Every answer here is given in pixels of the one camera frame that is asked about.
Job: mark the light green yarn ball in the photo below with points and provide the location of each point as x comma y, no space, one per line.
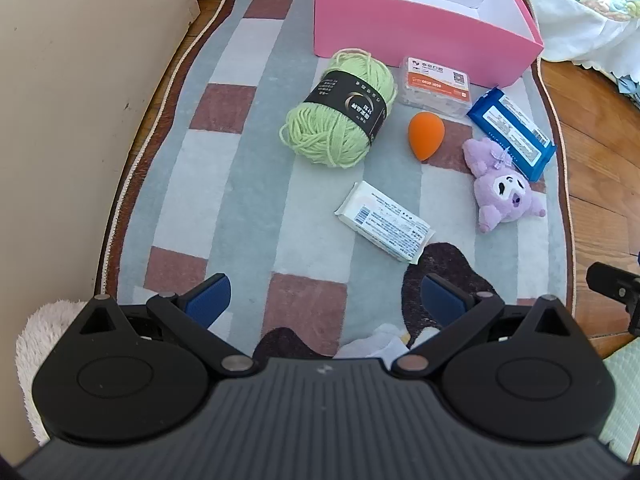
336,110

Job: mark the beige wooden cabinet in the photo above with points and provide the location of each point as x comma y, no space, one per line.
75,135

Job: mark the orange makeup sponge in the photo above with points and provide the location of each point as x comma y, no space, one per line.
425,132

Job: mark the pink cardboard box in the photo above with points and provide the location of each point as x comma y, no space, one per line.
400,25

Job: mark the checked grey and brown rug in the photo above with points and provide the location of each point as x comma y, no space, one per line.
240,210

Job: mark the pale green quilted mat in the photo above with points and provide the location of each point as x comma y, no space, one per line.
625,400

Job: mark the white fluffy cloth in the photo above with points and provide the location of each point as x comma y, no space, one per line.
40,340

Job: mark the grey-blue paper scrap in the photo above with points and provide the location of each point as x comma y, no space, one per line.
629,86

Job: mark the white tissue packet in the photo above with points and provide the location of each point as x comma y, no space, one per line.
382,220

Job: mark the blue wet wipes packet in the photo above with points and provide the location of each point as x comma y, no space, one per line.
512,130

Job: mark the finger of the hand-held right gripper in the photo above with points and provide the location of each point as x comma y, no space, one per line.
612,285

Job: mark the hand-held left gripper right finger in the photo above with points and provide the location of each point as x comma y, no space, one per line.
441,296

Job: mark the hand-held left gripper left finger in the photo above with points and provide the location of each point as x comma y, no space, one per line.
210,301

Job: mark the clear plastic box orange label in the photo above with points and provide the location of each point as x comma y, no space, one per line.
434,87

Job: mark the purple plush toy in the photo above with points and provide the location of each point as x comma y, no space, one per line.
505,187

